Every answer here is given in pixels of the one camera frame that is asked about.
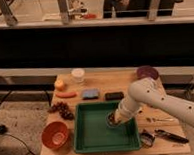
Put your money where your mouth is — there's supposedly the black handled tool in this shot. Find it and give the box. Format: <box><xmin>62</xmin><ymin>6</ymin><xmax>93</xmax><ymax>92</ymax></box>
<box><xmin>154</xmin><ymin>129</ymin><xmax>189</xmax><ymax>143</ymax></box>

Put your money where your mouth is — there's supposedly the black floor cable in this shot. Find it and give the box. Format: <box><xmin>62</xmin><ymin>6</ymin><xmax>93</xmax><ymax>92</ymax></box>
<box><xmin>0</xmin><ymin>121</ymin><xmax>44</xmax><ymax>155</ymax></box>

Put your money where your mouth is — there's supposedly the silver fork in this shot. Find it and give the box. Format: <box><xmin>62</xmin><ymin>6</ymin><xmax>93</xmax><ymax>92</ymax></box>
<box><xmin>145</xmin><ymin>117</ymin><xmax>174</xmax><ymax>122</ymax></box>

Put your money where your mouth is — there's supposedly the orange yellow fruit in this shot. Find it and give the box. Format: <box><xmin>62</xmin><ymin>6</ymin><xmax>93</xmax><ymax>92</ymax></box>
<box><xmin>54</xmin><ymin>79</ymin><xmax>65</xmax><ymax>91</ymax></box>

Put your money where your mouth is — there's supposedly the blue sponge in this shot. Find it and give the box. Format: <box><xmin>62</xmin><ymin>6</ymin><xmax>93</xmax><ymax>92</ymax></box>
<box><xmin>82</xmin><ymin>89</ymin><xmax>99</xmax><ymax>100</ymax></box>

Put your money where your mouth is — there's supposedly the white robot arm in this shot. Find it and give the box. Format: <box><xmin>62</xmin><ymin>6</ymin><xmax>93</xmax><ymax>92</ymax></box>
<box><xmin>106</xmin><ymin>77</ymin><xmax>194</xmax><ymax>127</ymax></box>

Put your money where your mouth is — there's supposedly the green plastic tray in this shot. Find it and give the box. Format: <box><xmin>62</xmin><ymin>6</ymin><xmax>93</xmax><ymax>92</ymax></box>
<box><xmin>74</xmin><ymin>101</ymin><xmax>141</xmax><ymax>154</ymax></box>

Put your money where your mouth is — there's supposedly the bunch of dark grapes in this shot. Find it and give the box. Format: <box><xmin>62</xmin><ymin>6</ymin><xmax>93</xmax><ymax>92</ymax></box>
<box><xmin>48</xmin><ymin>101</ymin><xmax>74</xmax><ymax>120</ymax></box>

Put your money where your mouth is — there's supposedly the wooden table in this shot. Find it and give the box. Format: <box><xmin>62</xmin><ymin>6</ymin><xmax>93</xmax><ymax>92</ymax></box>
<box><xmin>40</xmin><ymin>70</ymin><xmax>191</xmax><ymax>155</ymax></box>

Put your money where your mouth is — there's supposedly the red sausage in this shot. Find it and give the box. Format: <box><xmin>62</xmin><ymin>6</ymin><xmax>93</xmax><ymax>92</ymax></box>
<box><xmin>55</xmin><ymin>92</ymin><xmax>77</xmax><ymax>99</ymax></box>

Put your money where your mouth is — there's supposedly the person in dark clothes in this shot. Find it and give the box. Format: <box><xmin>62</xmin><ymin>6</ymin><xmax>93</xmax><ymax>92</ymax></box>
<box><xmin>102</xmin><ymin>0</ymin><xmax>177</xmax><ymax>18</ymax></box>

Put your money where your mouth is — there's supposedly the white cup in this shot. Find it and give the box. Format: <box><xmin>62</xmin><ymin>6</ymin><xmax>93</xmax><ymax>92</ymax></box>
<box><xmin>71</xmin><ymin>68</ymin><xmax>85</xmax><ymax>83</ymax></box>

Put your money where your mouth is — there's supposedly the orange bowl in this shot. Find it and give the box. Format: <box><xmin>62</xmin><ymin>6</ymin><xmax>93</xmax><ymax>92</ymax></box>
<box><xmin>41</xmin><ymin>122</ymin><xmax>69</xmax><ymax>149</ymax></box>

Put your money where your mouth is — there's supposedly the small dark metal object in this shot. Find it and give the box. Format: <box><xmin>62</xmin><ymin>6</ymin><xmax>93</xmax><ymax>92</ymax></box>
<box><xmin>140</xmin><ymin>130</ymin><xmax>155</xmax><ymax>148</ymax></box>

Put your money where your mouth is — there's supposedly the black rectangular block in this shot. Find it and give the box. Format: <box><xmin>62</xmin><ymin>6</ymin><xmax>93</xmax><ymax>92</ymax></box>
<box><xmin>105</xmin><ymin>91</ymin><xmax>124</xmax><ymax>100</ymax></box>

